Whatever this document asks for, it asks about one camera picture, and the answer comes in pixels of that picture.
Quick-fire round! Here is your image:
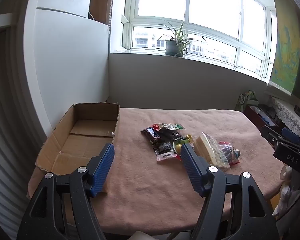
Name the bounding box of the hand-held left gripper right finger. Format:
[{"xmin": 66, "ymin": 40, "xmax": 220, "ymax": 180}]
[{"xmin": 180, "ymin": 144, "xmax": 280, "ymax": 240}]

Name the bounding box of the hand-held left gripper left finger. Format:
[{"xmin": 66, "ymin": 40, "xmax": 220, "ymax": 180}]
[{"xmin": 16, "ymin": 143, "xmax": 115, "ymax": 240}]

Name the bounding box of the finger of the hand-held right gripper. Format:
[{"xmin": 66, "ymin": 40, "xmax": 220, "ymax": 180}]
[
  {"xmin": 281, "ymin": 127, "xmax": 300, "ymax": 145},
  {"xmin": 261, "ymin": 125, "xmax": 287, "ymax": 146}
]

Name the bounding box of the pink candy packet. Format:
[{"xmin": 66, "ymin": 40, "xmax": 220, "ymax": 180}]
[{"xmin": 156, "ymin": 151, "xmax": 182, "ymax": 163}]

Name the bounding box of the beige cracker packet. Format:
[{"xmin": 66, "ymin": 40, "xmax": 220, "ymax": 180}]
[{"xmin": 193, "ymin": 132, "xmax": 231, "ymax": 172}]

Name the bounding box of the cardboard box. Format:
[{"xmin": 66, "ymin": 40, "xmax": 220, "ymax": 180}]
[{"xmin": 35, "ymin": 102, "xmax": 120, "ymax": 180}]

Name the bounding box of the clear bag with red seal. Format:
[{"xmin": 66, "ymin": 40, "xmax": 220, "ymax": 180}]
[{"xmin": 217, "ymin": 141, "xmax": 241, "ymax": 165}]

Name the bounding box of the person's right hand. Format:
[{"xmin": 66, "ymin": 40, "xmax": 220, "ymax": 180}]
[{"xmin": 273, "ymin": 166, "xmax": 293, "ymax": 217}]

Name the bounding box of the white lace cloth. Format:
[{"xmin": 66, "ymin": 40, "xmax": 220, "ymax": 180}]
[{"xmin": 270, "ymin": 96, "xmax": 300, "ymax": 137}]

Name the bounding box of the dark wooden cabinet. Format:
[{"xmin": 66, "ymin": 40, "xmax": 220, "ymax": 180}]
[{"xmin": 244, "ymin": 104, "xmax": 283, "ymax": 133}]

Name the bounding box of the small black snack packet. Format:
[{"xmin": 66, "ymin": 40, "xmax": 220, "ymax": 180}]
[{"xmin": 153, "ymin": 141, "xmax": 174, "ymax": 155}]

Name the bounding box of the dark brown snack packet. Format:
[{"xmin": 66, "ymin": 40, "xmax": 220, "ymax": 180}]
[{"xmin": 160, "ymin": 129, "xmax": 184, "ymax": 142}]

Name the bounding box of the silver green snack packet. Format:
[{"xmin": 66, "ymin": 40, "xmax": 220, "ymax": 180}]
[{"xmin": 150, "ymin": 122, "xmax": 186, "ymax": 131}]

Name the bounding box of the green printed box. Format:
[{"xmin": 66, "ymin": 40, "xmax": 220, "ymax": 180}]
[{"xmin": 237, "ymin": 90, "xmax": 259, "ymax": 111}]

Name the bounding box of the brown chocolate bar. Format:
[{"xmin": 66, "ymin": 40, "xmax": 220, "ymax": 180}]
[{"xmin": 140, "ymin": 127, "xmax": 163, "ymax": 145}]

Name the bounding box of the white cabinet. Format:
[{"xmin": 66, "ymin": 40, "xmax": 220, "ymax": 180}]
[{"xmin": 23, "ymin": 0, "xmax": 110, "ymax": 144}]

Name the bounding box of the potted spider plant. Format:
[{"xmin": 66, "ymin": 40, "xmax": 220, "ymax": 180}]
[{"xmin": 157, "ymin": 21, "xmax": 205, "ymax": 58}]

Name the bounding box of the white framed window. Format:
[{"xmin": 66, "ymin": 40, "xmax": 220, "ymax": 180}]
[{"xmin": 121, "ymin": 0, "xmax": 278, "ymax": 83}]

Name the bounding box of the wall map poster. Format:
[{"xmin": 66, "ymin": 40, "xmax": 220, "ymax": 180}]
[{"xmin": 267, "ymin": 0, "xmax": 300, "ymax": 98}]

